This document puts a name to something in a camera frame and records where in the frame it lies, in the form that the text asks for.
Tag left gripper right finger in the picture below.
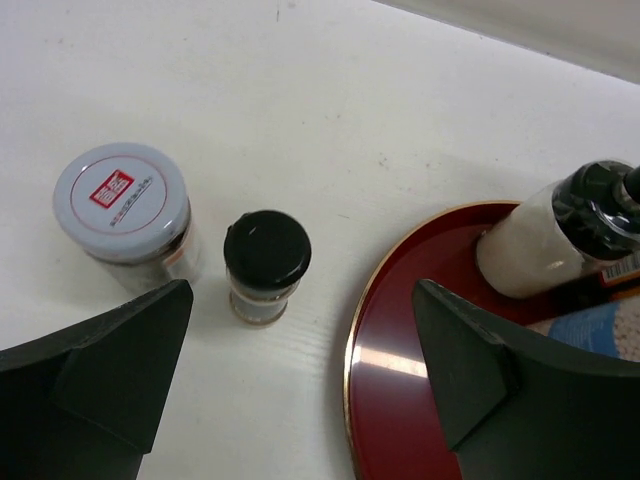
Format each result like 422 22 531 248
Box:
412 280 639 479

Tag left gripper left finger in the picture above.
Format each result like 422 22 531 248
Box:
1 280 194 479

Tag silver-lid blue-label jar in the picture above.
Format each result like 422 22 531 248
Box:
528 296 639 362

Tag red-lid chili sauce jar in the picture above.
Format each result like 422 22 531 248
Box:
549 249 640 321

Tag black-top white salt grinder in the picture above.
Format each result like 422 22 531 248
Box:
476 159 639 299

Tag red round lacquer tray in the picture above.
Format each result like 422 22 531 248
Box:
342 200 640 480

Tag white-lid dark spice jar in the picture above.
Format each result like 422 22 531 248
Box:
53 143 203 295

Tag black-cap pepper shaker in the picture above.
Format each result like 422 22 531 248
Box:
223 210 312 326

